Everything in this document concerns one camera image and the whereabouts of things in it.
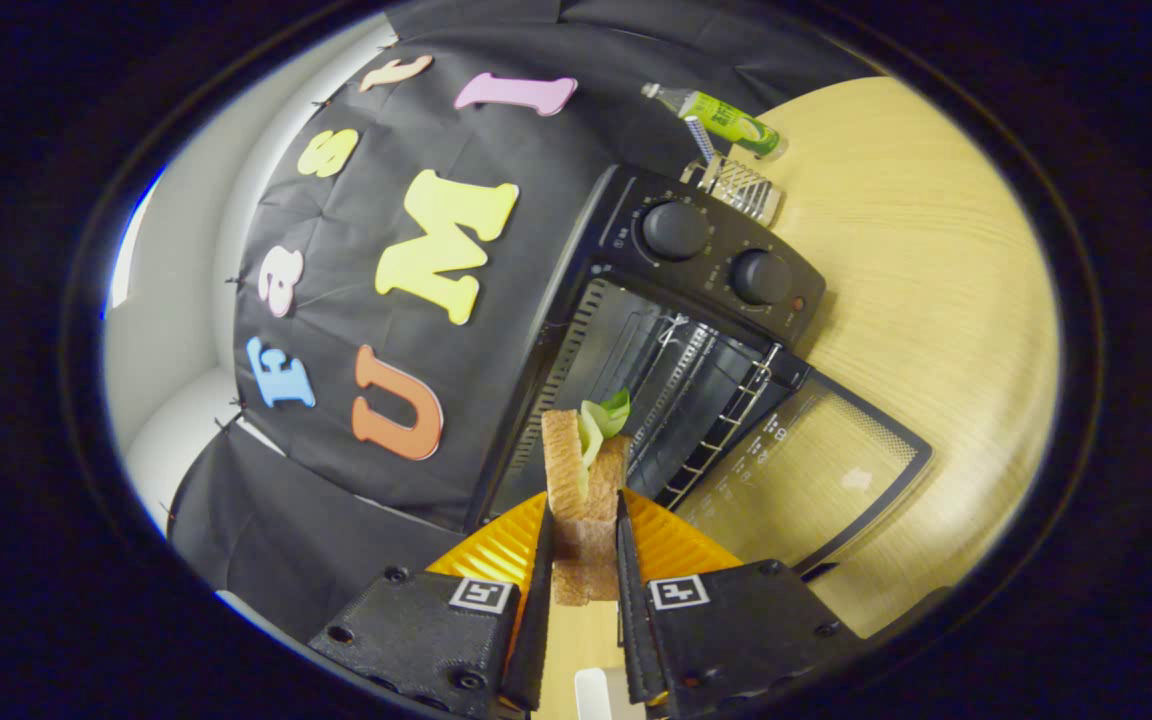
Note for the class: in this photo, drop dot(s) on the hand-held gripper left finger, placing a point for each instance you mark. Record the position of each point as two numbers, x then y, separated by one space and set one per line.
536 620

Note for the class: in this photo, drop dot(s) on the black toaster oven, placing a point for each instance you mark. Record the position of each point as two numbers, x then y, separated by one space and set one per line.
706 260

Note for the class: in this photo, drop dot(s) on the green label drink bottle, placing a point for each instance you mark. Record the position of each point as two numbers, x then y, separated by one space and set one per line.
726 120

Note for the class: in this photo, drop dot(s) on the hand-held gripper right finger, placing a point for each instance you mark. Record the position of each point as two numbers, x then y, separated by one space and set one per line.
633 620

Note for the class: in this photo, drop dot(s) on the white plate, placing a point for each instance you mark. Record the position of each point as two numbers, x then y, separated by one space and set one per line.
596 695

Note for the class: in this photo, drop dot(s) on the ribbed clear glass cup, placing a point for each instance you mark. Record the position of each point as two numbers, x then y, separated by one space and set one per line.
741 190

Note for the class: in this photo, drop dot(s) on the lettuce sandwich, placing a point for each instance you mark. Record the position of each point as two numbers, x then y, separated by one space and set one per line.
576 520

